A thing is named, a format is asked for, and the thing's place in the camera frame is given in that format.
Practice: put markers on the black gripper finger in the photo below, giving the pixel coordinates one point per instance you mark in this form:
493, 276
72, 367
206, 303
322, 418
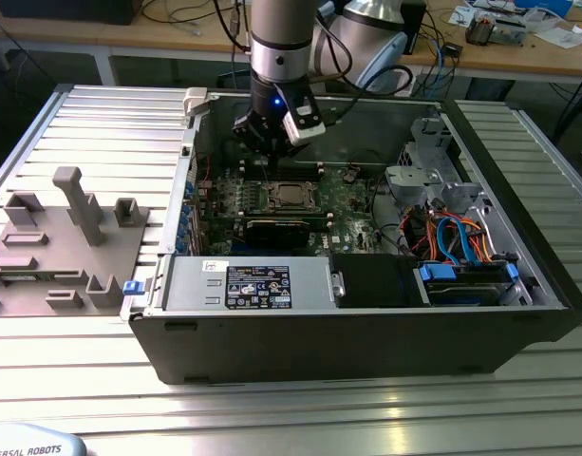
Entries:
288, 149
250, 133

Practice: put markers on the silver CPU plate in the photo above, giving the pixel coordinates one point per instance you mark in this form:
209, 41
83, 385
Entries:
291, 194

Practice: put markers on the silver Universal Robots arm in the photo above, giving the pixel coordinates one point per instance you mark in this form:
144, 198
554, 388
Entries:
281, 43

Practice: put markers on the black RAM slot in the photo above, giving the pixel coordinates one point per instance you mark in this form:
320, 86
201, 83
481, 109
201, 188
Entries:
295, 168
295, 176

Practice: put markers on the CPU socket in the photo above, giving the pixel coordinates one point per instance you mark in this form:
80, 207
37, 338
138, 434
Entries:
269, 200

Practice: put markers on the black drive bay cover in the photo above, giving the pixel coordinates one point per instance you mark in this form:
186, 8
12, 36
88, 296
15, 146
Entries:
371, 280

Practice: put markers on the pale grey case latch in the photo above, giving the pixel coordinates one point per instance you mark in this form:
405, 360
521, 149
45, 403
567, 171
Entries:
195, 100

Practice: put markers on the black graphics card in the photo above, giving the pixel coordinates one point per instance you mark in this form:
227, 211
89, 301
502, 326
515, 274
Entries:
276, 233

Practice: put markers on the green motherboard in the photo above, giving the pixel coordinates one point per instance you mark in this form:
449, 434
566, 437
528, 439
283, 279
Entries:
347, 223

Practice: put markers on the wooden desk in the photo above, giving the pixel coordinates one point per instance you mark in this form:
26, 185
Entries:
186, 40

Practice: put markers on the silver metal disk bay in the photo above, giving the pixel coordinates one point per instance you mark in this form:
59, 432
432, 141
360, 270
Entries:
409, 180

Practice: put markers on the white printed card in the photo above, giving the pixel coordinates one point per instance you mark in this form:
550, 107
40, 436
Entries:
407, 86

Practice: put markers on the silver power supply with label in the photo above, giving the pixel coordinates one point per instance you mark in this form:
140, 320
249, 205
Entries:
195, 285

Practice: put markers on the black upright box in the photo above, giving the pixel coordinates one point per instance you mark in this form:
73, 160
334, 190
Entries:
416, 24

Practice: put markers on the small black device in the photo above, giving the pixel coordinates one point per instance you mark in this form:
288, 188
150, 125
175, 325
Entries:
454, 50

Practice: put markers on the blue case latch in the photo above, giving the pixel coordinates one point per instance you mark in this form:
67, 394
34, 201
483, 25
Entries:
131, 288

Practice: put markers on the black open PC case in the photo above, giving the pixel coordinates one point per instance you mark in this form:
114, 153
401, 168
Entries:
319, 347

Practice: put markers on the hard disk in blue carrier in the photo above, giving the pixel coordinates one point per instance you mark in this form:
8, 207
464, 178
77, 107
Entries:
461, 285

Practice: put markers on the copper coil cooler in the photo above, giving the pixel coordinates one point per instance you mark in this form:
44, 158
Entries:
480, 31

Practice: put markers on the grey parts rack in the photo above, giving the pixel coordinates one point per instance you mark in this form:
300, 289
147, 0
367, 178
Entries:
58, 256

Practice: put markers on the grey device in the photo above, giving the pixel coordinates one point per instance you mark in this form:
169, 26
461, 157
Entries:
509, 33

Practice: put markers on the blue box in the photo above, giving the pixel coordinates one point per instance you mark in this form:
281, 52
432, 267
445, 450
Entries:
544, 5

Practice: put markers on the white papers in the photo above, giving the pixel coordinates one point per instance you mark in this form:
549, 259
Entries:
563, 37

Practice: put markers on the pale blue teach pendant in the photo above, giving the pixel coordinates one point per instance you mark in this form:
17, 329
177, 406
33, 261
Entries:
34, 442

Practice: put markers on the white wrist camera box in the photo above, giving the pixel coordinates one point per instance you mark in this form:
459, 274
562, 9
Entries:
302, 126

